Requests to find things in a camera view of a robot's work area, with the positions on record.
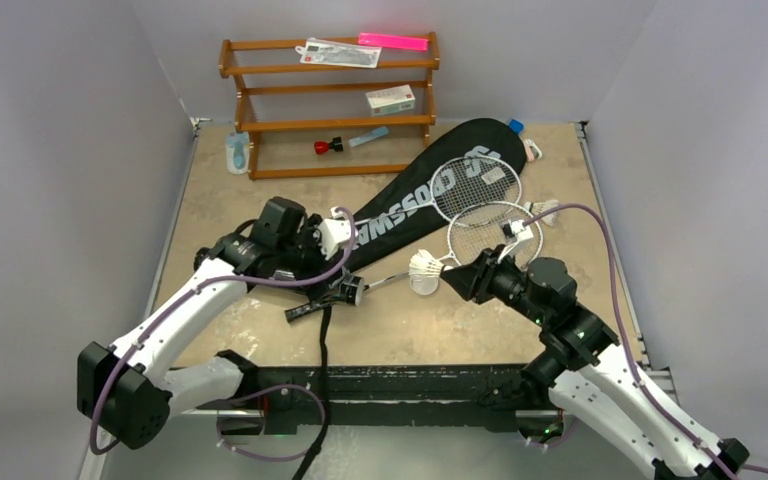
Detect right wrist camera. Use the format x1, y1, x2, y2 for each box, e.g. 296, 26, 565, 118
500, 219, 534, 258

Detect pink ruler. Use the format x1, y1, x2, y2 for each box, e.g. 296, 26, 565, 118
357, 32, 429, 52

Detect white feather shuttlecock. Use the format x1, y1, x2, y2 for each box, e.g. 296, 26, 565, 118
408, 249, 446, 279

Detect pink white small object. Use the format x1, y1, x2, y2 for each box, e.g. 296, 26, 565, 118
523, 138, 543, 163

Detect white badminton racket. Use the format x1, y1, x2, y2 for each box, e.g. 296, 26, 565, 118
387, 201, 545, 280
359, 155, 523, 225

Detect red black stamp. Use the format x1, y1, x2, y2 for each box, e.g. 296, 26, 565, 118
313, 137, 344, 155

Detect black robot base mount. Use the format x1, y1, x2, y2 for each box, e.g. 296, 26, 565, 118
208, 358, 567, 440

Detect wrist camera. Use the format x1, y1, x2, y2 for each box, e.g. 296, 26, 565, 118
316, 207, 356, 260
500, 219, 534, 258

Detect light blue tube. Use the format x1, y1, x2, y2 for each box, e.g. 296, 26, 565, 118
347, 126, 389, 148

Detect clear tube lid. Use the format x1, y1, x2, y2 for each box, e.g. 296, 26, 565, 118
409, 276, 439, 296

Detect wooden shelf rack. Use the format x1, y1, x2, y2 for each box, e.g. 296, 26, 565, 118
218, 32, 441, 180

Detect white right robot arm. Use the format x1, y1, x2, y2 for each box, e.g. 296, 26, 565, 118
440, 249, 749, 479

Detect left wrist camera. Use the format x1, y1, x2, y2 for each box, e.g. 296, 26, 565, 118
316, 207, 356, 260

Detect blue small object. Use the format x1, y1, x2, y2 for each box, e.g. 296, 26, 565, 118
508, 119, 525, 135

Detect far white shuttlecock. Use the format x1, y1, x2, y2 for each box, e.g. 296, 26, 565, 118
523, 199, 560, 226

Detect black racket bag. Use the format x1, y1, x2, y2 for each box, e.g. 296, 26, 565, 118
345, 118, 526, 271

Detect white red small box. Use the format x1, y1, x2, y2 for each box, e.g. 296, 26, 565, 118
365, 84, 416, 117

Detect blue white packaged item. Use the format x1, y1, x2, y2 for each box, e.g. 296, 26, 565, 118
225, 132, 250, 175

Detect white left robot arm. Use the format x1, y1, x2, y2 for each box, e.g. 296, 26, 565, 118
77, 197, 357, 455

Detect upper white badminton racket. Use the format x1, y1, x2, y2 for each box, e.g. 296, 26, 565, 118
359, 155, 523, 225

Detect lower white badminton racket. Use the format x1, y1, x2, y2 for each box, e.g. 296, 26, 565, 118
387, 201, 545, 280

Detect black shuttlecock tube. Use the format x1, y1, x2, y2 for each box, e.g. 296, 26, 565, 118
309, 274, 366, 310

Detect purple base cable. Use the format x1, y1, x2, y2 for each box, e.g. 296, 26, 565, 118
215, 384, 328, 464

